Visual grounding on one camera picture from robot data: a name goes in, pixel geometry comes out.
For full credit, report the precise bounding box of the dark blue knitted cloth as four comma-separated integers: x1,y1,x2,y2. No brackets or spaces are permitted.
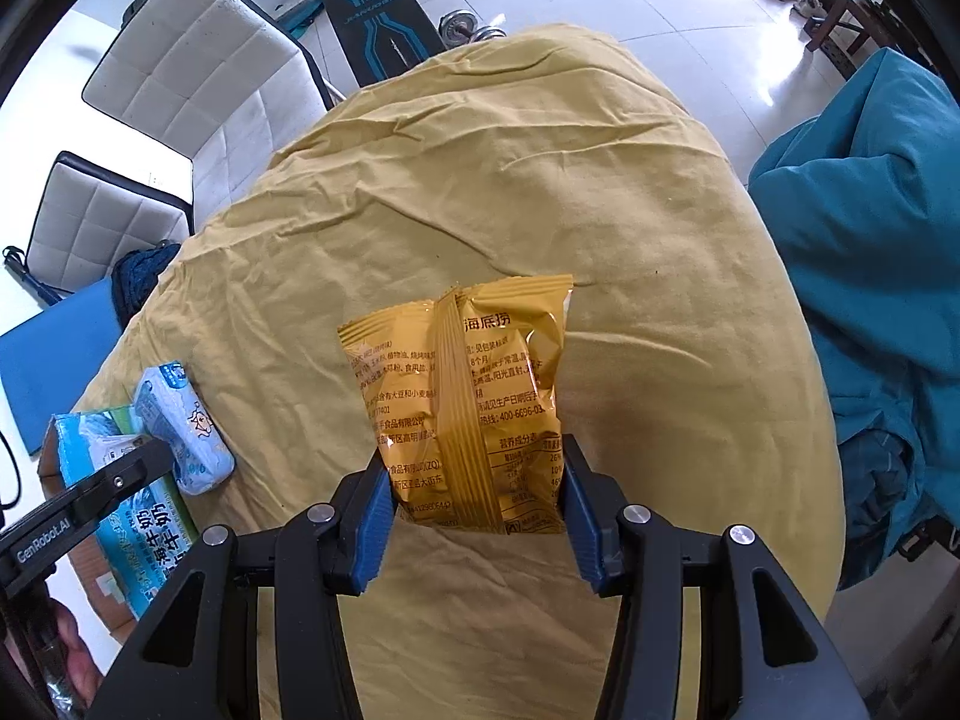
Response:
110,241,181,328

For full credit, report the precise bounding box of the light blue tissue pack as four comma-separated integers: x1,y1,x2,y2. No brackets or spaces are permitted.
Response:
133,361,236,497

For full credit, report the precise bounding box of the yellow snack packet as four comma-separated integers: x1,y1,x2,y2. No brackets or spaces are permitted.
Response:
338,275,573,535

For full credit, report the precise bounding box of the teal blanket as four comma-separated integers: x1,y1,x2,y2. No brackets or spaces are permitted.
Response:
747,49,958,589

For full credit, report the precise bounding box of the dark wooden chair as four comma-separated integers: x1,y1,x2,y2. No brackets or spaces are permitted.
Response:
804,0,898,80

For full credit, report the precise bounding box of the yellow table cloth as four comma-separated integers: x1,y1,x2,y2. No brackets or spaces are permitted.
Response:
70,23,848,720

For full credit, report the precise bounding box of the right white padded chair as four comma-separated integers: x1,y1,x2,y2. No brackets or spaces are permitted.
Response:
82,0,335,229

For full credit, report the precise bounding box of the white padded chair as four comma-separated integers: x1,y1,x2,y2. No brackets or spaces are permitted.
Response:
2,151,194,307
82,0,335,229

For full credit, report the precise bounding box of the left white padded chair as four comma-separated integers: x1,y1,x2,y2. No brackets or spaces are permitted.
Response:
2,151,194,307

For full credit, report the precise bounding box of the open cardboard box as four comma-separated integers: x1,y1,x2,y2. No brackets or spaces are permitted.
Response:
39,406,197,642

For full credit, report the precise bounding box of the blue folded mat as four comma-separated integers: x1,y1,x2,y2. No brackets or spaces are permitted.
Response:
2,278,122,454

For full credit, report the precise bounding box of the small chrome dumbbell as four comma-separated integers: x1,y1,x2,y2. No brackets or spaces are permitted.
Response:
438,10,506,49

